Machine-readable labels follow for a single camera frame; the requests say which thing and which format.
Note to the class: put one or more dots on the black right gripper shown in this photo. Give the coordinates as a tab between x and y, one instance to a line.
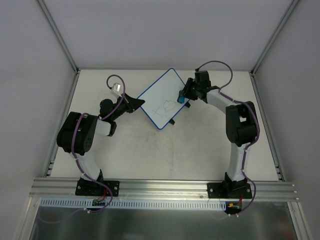
191	89

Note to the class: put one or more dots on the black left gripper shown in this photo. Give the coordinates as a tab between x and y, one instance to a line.
128	103

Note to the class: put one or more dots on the blue whiteboard eraser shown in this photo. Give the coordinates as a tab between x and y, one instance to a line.
181	99

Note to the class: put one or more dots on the blue-framed small whiteboard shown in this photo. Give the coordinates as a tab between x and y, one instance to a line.
161	98

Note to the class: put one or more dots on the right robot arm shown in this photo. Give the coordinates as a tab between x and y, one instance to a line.
241	127

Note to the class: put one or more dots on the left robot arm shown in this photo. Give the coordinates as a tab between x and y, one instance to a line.
77	133

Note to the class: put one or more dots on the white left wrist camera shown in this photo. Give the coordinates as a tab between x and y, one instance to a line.
115	90

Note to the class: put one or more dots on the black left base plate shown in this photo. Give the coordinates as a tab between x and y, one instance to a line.
90	188

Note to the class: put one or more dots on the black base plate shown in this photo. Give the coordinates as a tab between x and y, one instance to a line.
90	188
216	190

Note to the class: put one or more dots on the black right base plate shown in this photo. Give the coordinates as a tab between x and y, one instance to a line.
216	190

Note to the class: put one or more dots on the right aluminium frame post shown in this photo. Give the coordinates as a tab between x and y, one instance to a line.
275	34

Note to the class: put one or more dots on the aluminium frame post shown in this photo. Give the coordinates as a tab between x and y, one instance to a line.
57	34
275	34

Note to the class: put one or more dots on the aluminium front rail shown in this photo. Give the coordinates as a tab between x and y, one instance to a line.
185	190

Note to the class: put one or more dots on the left aluminium frame post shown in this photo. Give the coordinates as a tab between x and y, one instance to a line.
57	34

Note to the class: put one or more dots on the white slotted cable duct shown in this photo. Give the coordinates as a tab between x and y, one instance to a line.
117	203

